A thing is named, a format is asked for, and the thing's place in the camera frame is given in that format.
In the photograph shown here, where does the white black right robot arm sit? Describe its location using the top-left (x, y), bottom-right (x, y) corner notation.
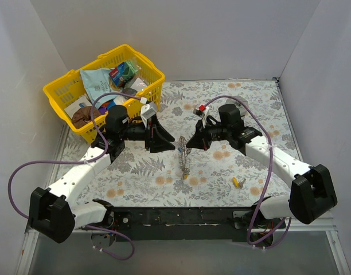
top-left (186, 104), bottom-right (337, 228)

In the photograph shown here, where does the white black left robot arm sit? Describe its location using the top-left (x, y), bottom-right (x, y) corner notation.
top-left (28, 102), bottom-right (175, 243)

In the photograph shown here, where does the grey tape roll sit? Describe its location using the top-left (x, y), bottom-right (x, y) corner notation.
top-left (225, 96), bottom-right (248, 119)

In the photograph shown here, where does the floral table mat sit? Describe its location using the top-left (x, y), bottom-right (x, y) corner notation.
top-left (49, 80), bottom-right (314, 207)

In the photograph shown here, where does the yellow headed loose key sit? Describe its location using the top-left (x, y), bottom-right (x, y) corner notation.
top-left (232, 177), bottom-right (246, 189)

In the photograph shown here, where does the brown round pastry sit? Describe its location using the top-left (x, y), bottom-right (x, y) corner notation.
top-left (71, 106), bottom-right (92, 129)

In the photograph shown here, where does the white card box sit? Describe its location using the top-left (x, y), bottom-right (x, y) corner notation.
top-left (64, 95), bottom-right (92, 118)

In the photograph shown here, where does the blue green sponge pack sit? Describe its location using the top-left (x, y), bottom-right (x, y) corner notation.
top-left (109, 61), bottom-right (138, 87)

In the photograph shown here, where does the light blue chips bag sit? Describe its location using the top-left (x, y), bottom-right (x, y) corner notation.
top-left (80, 68), bottom-right (125, 109)

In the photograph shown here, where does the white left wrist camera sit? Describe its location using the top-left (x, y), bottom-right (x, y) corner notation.
top-left (140, 102), bottom-right (158, 125)

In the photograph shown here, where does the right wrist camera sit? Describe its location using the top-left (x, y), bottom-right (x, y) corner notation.
top-left (193, 105), bottom-right (209, 128)

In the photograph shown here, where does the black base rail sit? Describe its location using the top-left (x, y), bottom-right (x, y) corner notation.
top-left (80, 206), bottom-right (291, 243)

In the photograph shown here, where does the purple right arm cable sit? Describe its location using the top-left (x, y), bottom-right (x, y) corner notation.
top-left (202, 95), bottom-right (293, 249)

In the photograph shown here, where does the aluminium frame rail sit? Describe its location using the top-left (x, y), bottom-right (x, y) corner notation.
top-left (25, 208), bottom-right (337, 233)

